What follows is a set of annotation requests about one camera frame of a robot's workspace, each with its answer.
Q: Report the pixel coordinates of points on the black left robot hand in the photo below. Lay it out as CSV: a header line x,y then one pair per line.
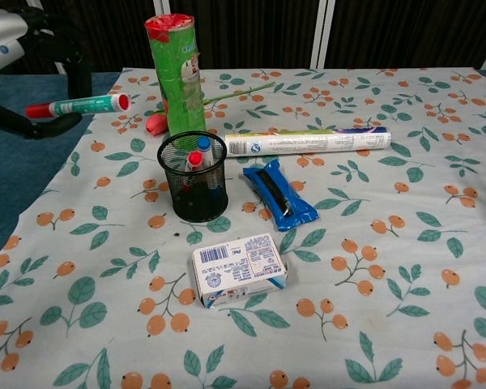
x,y
60,52

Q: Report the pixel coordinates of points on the red and green marker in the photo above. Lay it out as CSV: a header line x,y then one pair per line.
x,y
81,105

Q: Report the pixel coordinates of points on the red-capped white marker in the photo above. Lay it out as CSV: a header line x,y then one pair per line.
x,y
194,161

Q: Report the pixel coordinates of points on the black mesh pen holder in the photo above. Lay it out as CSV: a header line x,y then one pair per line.
x,y
194,190

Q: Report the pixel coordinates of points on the blue mat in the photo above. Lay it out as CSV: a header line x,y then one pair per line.
x,y
24,162

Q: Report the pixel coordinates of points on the artificial pink tulip flower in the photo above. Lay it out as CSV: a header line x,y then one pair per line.
x,y
162,117

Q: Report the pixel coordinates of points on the green cylindrical chip can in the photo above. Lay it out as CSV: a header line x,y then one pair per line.
x,y
180,77

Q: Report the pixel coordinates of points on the white cylindrical tube package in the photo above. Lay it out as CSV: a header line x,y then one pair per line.
x,y
308,139

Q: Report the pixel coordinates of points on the blue snack packet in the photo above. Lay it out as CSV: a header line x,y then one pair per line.
x,y
281,194

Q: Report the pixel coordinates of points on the white soap box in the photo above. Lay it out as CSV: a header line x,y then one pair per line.
x,y
241,269

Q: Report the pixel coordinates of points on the floral patterned tablecloth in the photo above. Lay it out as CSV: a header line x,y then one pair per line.
x,y
308,283

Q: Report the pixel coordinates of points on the white vertical frame post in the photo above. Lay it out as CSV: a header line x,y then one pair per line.
x,y
322,32

